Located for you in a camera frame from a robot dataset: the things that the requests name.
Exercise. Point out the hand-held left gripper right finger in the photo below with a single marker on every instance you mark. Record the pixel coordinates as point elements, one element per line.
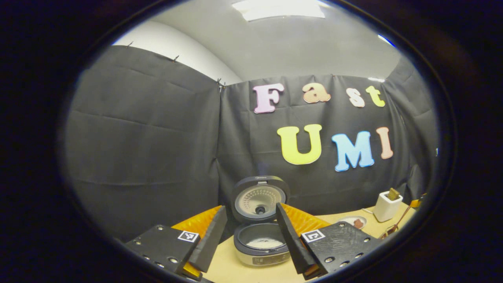
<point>290,239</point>

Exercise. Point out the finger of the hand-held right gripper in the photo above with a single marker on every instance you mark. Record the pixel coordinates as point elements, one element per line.
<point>417,202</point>

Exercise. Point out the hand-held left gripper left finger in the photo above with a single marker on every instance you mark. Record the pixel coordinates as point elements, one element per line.
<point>212,239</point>

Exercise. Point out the white rice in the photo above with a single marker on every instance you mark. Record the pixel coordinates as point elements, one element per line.
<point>271,243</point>

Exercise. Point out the brown wooden spoon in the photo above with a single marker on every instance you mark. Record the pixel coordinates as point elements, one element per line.
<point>399,221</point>

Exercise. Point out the dark grey rice cooker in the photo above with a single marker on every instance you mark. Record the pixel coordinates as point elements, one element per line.
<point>257,196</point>

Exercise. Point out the brown toast slice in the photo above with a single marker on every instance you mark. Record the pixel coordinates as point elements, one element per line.
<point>393,193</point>

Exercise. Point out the white toaster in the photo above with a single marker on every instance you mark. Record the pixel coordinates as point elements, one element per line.
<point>385,208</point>

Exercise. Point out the round white plate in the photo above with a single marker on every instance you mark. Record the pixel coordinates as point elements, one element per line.
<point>347,222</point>

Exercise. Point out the reddish brown meat piece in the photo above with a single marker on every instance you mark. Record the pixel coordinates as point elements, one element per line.
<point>358,223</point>

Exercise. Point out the small ceiling light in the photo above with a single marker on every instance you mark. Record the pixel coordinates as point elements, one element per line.
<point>386,40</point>

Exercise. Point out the large ceiling light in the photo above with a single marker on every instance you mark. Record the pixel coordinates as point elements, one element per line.
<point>279,8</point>

